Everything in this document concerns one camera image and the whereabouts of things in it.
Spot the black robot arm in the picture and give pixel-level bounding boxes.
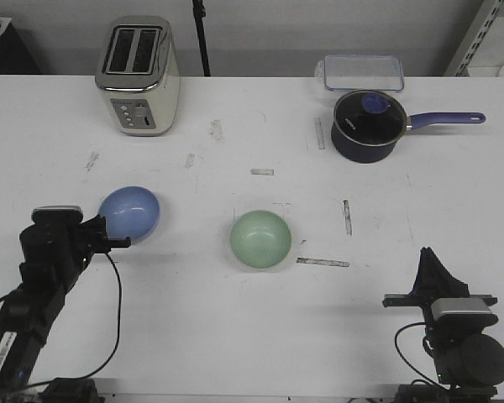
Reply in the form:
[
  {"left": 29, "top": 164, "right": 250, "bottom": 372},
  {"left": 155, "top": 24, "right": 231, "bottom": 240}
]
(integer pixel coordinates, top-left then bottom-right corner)
[
  {"left": 0, "top": 206, "right": 132, "bottom": 400},
  {"left": 382, "top": 247, "right": 504, "bottom": 402}
]

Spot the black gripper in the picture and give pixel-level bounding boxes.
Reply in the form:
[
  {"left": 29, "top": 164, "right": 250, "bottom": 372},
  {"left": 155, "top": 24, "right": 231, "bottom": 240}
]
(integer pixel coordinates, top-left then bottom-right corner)
[
  {"left": 19, "top": 214, "right": 131, "bottom": 277},
  {"left": 382, "top": 247, "right": 497, "bottom": 332}
]

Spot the glass lid with blue knob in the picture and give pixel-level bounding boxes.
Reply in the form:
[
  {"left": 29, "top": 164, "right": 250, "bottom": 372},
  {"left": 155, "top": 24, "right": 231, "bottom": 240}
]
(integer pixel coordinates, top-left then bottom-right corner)
[{"left": 333, "top": 90, "right": 407, "bottom": 146}]

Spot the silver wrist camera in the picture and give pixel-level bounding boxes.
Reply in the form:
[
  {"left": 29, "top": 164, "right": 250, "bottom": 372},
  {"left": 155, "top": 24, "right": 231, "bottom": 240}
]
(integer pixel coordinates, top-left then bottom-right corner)
[
  {"left": 431, "top": 297, "right": 498, "bottom": 326},
  {"left": 31, "top": 205, "right": 83, "bottom": 225}
]

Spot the cream and chrome toaster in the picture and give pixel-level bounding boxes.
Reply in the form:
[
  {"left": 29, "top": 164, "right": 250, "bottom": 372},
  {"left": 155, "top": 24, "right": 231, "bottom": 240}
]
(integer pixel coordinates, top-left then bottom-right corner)
[{"left": 95, "top": 15, "right": 181, "bottom": 137}]

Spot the blue bowl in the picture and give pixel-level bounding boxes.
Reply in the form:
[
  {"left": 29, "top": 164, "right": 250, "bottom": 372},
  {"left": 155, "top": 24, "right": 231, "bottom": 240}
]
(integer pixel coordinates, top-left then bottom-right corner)
[{"left": 98, "top": 186, "right": 161, "bottom": 243}]

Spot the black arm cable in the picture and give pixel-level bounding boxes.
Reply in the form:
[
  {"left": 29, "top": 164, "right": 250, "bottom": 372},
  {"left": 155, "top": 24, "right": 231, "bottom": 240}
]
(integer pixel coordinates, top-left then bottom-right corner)
[
  {"left": 394, "top": 322, "right": 442, "bottom": 385},
  {"left": 24, "top": 251, "right": 123, "bottom": 385}
]

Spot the grey metal shelf upright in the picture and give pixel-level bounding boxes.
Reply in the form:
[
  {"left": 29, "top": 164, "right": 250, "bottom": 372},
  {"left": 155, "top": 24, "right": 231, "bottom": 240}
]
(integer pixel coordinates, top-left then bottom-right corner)
[{"left": 444, "top": 1, "right": 504, "bottom": 77}]

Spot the clear plastic food container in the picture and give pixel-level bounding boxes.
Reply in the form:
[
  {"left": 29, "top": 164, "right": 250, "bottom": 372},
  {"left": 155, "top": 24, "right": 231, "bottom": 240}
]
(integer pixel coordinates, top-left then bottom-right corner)
[{"left": 314, "top": 54, "right": 405, "bottom": 92}]

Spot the black tripod pole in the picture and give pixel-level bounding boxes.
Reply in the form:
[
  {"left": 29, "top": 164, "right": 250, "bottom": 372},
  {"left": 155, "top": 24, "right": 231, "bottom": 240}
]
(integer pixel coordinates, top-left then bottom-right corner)
[{"left": 192, "top": 0, "right": 211, "bottom": 76}]

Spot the green bowl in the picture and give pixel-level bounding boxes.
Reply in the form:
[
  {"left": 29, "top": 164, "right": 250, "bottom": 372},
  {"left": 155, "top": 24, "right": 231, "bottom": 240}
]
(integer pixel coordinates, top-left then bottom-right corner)
[{"left": 229, "top": 210, "right": 291, "bottom": 270}]

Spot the dark blue saucepan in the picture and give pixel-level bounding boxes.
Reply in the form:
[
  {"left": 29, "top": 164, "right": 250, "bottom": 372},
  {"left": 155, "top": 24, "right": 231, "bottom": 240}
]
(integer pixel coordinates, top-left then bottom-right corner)
[{"left": 331, "top": 90, "right": 486, "bottom": 164}]

